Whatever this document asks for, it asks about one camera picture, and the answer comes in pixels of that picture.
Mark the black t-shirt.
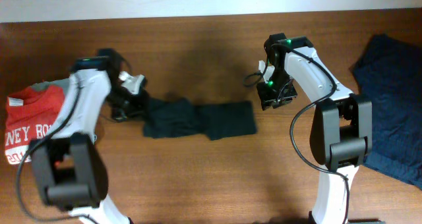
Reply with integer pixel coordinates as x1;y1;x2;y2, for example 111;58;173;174
142;98;257;140

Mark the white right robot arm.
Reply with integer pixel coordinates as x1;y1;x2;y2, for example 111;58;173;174
256;33;372;224

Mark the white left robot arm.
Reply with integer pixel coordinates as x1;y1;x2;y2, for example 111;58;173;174
28;48;149;223

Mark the grey folded t-shirt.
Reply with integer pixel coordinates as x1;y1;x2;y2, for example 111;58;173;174
30;78;70;95

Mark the red printed t-shirt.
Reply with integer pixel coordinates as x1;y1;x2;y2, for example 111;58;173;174
5;85;65;165

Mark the navy blue t-shirt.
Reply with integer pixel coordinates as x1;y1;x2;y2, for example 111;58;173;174
352;34;421;188

